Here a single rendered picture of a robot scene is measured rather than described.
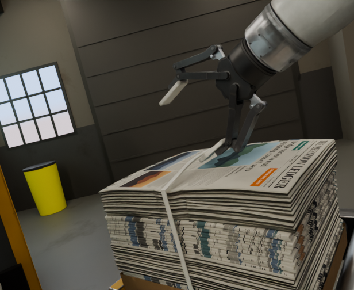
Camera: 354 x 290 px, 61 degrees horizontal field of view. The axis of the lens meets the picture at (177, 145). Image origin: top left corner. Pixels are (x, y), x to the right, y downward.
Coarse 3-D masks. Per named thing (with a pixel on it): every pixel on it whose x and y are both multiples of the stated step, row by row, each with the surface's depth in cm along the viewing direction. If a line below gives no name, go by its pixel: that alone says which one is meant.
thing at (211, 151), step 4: (220, 140) 54; (224, 140) 54; (216, 144) 54; (220, 144) 54; (212, 148) 55; (216, 148) 55; (208, 152) 56; (212, 152) 56; (204, 156) 57; (208, 156) 56; (200, 160) 58; (204, 160) 58
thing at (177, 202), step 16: (208, 160) 61; (224, 160) 58; (192, 176) 53; (160, 192) 49; (176, 192) 47; (160, 208) 50; (176, 208) 48; (176, 224) 49; (192, 240) 47; (176, 256) 50; (192, 256) 48; (176, 272) 51; (192, 272) 49
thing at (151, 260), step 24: (168, 168) 63; (120, 192) 56; (144, 192) 52; (120, 216) 58; (144, 216) 53; (120, 240) 59; (144, 240) 55; (120, 264) 60; (144, 264) 56; (168, 264) 52
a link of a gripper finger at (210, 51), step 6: (210, 48) 50; (216, 48) 50; (222, 48) 52; (198, 54) 52; (204, 54) 51; (210, 54) 51; (186, 60) 54; (192, 60) 53; (198, 60) 52; (204, 60) 53; (174, 66) 56; (180, 66) 55; (186, 66) 55
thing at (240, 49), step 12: (240, 48) 45; (228, 60) 49; (240, 60) 45; (252, 60) 44; (240, 72) 46; (252, 72) 45; (264, 72) 45; (216, 84) 52; (228, 84) 50; (240, 84) 49; (252, 84) 47; (228, 96) 51; (240, 96) 50
